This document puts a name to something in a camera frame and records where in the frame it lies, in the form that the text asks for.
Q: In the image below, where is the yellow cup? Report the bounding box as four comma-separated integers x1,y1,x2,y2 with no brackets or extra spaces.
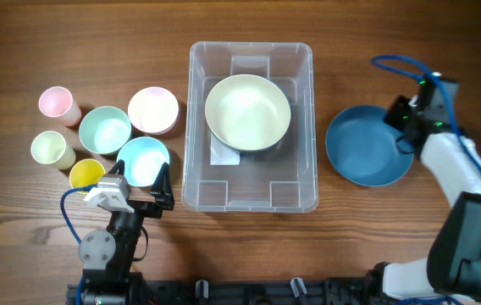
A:
69,158,105,188

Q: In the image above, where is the pink cup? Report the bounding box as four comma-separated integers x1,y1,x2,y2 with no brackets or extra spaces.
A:
38,86,82,127

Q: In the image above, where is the pink bowl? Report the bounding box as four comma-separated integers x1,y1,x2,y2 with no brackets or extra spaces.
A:
128,86,180,135

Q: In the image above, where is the pale green cup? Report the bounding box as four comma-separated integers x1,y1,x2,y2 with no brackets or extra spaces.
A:
30,130,76,170

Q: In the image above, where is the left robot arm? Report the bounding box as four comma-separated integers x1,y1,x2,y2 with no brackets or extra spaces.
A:
75,160,174,305

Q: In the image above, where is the mint green bowl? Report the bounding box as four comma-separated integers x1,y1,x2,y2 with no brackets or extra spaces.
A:
79,106,132,155

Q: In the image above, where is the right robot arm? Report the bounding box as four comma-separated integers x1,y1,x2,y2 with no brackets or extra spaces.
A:
363,96,481,304

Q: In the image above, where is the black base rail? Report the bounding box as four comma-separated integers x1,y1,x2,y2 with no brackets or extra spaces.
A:
66,278,396,305

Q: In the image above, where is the white label in container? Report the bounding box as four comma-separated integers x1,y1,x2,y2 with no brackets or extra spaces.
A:
210,134,241,166

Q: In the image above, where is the light blue bowl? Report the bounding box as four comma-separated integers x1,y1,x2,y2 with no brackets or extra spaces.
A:
116,136,170,187

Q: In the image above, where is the clear plastic storage container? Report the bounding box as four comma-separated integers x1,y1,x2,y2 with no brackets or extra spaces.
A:
181,42,318,214

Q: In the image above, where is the cream plate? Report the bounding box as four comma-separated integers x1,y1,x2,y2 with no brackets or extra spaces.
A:
204,74,292,153

